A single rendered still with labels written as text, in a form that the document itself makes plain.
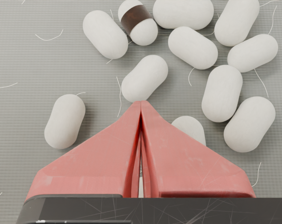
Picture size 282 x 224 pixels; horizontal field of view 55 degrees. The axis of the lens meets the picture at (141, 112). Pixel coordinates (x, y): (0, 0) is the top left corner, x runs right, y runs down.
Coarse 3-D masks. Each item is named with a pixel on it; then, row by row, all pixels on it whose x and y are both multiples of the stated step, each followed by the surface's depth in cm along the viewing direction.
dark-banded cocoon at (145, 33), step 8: (128, 0) 16; (136, 0) 16; (120, 8) 16; (128, 8) 16; (120, 16) 16; (144, 24) 16; (152, 24) 16; (136, 32) 16; (144, 32) 16; (152, 32) 16; (136, 40) 16; (144, 40) 16; (152, 40) 16
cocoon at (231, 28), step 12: (240, 0) 16; (252, 0) 16; (228, 12) 16; (240, 12) 16; (252, 12) 16; (216, 24) 16; (228, 24) 15; (240, 24) 15; (252, 24) 16; (216, 36) 16; (228, 36) 16; (240, 36) 16
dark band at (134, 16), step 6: (138, 6) 16; (144, 6) 16; (126, 12) 16; (132, 12) 16; (138, 12) 16; (144, 12) 16; (126, 18) 16; (132, 18) 16; (138, 18) 16; (144, 18) 16; (126, 24) 16; (132, 24) 16; (126, 30) 16
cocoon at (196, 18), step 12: (156, 0) 16; (168, 0) 16; (180, 0) 16; (192, 0) 16; (204, 0) 16; (156, 12) 16; (168, 12) 16; (180, 12) 16; (192, 12) 16; (204, 12) 16; (168, 24) 16; (180, 24) 16; (192, 24) 16; (204, 24) 16
